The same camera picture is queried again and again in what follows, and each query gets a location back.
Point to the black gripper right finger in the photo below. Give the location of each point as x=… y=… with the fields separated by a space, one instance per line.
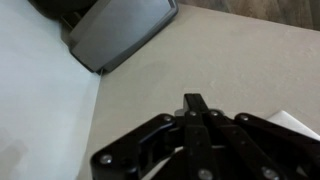
x=266 y=150

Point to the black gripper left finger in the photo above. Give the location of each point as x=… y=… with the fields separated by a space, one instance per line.
x=146 y=146

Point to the grey flat floor object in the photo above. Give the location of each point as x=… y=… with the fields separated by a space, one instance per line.
x=120 y=33

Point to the black round floor object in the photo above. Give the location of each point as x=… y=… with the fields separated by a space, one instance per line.
x=63 y=8

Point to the white light switch plate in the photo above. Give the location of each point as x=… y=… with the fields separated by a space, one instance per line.
x=290 y=124

